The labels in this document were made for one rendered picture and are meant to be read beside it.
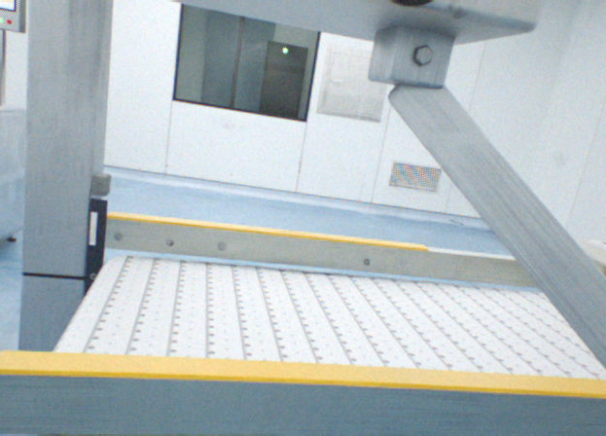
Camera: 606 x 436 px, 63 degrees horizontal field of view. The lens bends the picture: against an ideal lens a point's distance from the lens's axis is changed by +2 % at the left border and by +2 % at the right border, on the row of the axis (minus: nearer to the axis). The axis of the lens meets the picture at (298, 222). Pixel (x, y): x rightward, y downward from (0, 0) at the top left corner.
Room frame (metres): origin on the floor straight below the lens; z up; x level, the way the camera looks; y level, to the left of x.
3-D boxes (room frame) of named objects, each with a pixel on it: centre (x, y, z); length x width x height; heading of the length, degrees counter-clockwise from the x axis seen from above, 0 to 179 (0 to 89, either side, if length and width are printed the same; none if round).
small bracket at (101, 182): (0.48, 0.20, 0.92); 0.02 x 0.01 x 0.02; 13
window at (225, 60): (5.16, 0.77, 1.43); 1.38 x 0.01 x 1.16; 97
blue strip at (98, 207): (0.47, 0.20, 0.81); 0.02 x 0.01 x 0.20; 103
